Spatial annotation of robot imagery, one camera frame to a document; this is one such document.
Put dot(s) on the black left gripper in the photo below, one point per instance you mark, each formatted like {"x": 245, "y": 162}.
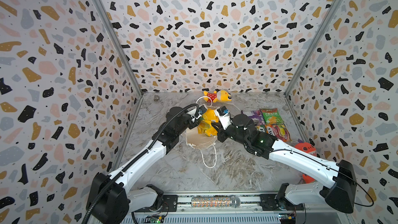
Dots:
{"x": 195, "y": 124}

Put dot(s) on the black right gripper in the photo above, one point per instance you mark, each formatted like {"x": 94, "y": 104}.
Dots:
{"x": 221, "y": 132}

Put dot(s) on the white printed paper bag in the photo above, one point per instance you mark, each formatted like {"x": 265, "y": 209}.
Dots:
{"x": 201, "y": 141}

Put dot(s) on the yellow lemon candy bag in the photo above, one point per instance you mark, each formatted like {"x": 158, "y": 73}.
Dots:
{"x": 205, "y": 126}

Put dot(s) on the purple snack packet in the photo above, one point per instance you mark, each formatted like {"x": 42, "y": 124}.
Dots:
{"x": 256, "y": 116}

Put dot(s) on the Fox's fruits candy bag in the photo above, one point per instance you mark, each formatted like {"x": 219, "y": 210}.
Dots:
{"x": 279, "y": 131}

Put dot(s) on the green corn chips bag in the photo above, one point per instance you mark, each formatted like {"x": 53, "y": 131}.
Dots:
{"x": 271, "y": 116}

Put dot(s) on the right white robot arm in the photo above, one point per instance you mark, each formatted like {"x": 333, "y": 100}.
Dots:
{"x": 334, "y": 183}

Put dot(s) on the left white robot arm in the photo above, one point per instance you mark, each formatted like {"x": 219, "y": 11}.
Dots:
{"x": 108, "y": 200}

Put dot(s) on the yellow plush toy red dress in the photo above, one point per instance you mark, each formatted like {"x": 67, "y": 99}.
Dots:
{"x": 217, "y": 96}

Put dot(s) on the glittery cylinder tube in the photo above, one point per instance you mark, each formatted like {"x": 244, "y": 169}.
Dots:
{"x": 229, "y": 201}

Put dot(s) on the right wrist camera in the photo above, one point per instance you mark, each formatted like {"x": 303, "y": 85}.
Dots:
{"x": 224, "y": 117}

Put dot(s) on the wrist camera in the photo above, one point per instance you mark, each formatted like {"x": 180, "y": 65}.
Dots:
{"x": 224, "y": 117}
{"x": 197, "y": 113}

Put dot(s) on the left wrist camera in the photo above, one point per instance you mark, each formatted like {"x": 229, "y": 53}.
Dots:
{"x": 197, "y": 113}

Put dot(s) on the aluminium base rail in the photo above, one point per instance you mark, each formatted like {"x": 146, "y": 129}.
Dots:
{"x": 248, "y": 207}

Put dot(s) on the aluminium left corner post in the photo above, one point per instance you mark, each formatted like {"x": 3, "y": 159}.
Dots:
{"x": 115, "y": 41}

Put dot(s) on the aluminium corner post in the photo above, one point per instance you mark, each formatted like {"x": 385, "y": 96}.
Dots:
{"x": 313, "y": 44}
{"x": 115, "y": 41}

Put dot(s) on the aluminium right corner post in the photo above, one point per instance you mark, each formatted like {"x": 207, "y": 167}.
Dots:
{"x": 313, "y": 44}

